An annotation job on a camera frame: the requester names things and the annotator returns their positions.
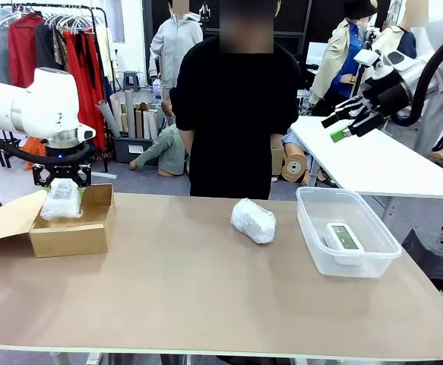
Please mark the white digital alarm clock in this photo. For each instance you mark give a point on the white digital alarm clock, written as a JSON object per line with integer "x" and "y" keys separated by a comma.
{"x": 344, "y": 237}

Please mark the bulky bubble-wrapped clock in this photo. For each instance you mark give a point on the bulky bubble-wrapped clock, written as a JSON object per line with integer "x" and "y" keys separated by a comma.
{"x": 253, "y": 222}

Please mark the mannequin in cream navy top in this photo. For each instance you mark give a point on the mannequin in cream navy top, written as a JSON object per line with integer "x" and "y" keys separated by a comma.
{"x": 410, "y": 40}

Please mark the white side table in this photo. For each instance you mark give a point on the white side table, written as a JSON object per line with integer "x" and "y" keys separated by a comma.
{"x": 377, "y": 163}

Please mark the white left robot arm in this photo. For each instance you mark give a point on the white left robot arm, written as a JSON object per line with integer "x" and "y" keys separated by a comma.
{"x": 23, "y": 106}

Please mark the brown cardboard box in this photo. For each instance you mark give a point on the brown cardboard box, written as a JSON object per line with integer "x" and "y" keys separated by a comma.
{"x": 69, "y": 239}

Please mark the small brown cardboard carton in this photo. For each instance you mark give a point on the small brown cardboard carton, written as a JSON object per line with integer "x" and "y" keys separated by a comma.
{"x": 277, "y": 161}

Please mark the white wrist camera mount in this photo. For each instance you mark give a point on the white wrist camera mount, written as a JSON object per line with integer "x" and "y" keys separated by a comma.
{"x": 367, "y": 58}

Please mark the dark grey storage bin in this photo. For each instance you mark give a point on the dark grey storage bin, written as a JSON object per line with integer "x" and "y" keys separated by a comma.
{"x": 130, "y": 150}

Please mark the long red dress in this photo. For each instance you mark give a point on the long red dress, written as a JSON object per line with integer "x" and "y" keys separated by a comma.
{"x": 86, "y": 95}

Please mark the person in grey hoodie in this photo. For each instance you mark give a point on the person in grey hoodie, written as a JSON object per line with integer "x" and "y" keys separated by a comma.
{"x": 175, "y": 45}

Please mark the person's right forearm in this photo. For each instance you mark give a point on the person's right forearm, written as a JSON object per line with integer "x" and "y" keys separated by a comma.
{"x": 186, "y": 142}

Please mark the orange cloth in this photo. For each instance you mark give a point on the orange cloth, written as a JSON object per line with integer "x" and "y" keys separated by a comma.
{"x": 35, "y": 152}

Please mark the kneeling mannequin in green shirt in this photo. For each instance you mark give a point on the kneeling mannequin in green shirt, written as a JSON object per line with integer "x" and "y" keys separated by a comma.
{"x": 168, "y": 152}

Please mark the person in black shirt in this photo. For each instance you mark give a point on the person in black shirt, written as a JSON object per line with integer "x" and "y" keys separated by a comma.
{"x": 236, "y": 114}

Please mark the black hanging garment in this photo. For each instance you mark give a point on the black hanging garment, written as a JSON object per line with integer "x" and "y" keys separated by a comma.
{"x": 48, "y": 45}

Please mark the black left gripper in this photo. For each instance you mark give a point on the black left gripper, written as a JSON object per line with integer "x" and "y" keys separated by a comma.
{"x": 65, "y": 159}

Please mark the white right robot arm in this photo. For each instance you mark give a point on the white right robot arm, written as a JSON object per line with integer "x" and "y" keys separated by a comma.
{"x": 415, "y": 72}

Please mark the mannequin in beige jacket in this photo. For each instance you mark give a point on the mannequin in beige jacket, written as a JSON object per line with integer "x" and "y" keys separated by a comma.
{"x": 335, "y": 57}

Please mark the clear plastic container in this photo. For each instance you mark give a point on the clear plastic container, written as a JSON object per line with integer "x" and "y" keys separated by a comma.
{"x": 312, "y": 228}

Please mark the tall grey-green cardboard tube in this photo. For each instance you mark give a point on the tall grey-green cardboard tube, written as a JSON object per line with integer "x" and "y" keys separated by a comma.
{"x": 130, "y": 114}

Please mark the kraft paper spool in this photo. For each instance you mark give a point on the kraft paper spool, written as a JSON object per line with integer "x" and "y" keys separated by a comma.
{"x": 295, "y": 168}

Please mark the small grey step stool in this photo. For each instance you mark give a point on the small grey step stool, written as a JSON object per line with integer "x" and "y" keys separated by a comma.
{"x": 131, "y": 80}

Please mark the black clothes rack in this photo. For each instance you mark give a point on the black clothes rack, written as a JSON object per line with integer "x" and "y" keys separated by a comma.
{"x": 92, "y": 8}

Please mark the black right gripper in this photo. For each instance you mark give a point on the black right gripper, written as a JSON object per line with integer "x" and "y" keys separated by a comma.
{"x": 388, "y": 99}

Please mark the red shirt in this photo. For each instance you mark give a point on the red shirt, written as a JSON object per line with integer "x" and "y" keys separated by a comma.
{"x": 21, "y": 49}

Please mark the black plastic stool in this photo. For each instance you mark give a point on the black plastic stool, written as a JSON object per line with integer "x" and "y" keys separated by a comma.
{"x": 437, "y": 251}

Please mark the grey cardboard tube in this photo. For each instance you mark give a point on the grey cardboard tube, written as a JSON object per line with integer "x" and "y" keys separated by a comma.
{"x": 108, "y": 119}

